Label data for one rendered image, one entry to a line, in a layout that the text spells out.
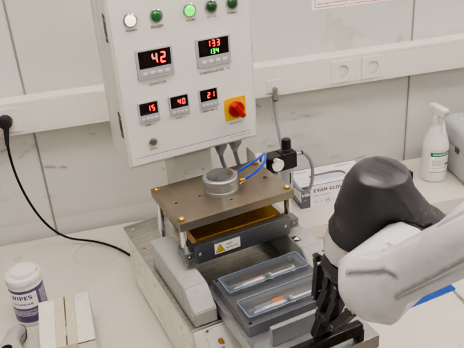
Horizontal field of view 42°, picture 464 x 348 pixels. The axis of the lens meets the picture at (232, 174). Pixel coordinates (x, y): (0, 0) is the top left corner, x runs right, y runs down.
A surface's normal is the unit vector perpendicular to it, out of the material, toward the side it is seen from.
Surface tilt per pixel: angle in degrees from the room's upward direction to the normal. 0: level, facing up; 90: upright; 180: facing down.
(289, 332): 90
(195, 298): 41
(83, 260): 0
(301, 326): 90
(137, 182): 90
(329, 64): 90
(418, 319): 0
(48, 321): 3
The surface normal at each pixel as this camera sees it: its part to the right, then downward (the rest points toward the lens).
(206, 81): 0.44, 0.38
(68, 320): -0.08, -0.89
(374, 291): -0.58, 0.29
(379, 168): 0.04, -0.80
